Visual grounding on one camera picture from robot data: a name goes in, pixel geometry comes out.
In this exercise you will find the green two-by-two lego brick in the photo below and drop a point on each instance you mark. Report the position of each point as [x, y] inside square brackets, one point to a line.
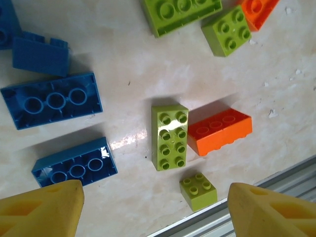
[225, 32]
[198, 192]

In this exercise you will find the green two-by-four lego brick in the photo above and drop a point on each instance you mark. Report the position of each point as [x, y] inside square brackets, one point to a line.
[180, 17]
[170, 137]

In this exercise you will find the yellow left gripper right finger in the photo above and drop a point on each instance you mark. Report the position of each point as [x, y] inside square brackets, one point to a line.
[269, 217]

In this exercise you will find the blue lego brick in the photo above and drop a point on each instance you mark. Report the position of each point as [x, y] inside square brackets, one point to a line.
[40, 58]
[7, 22]
[53, 102]
[74, 160]

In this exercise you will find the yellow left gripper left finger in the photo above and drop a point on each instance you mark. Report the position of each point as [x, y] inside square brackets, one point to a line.
[37, 214]

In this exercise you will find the wide aluminium base rail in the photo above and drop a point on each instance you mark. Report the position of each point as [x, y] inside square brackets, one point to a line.
[212, 222]

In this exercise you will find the orange lego brick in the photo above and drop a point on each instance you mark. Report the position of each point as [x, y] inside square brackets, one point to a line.
[259, 12]
[219, 133]

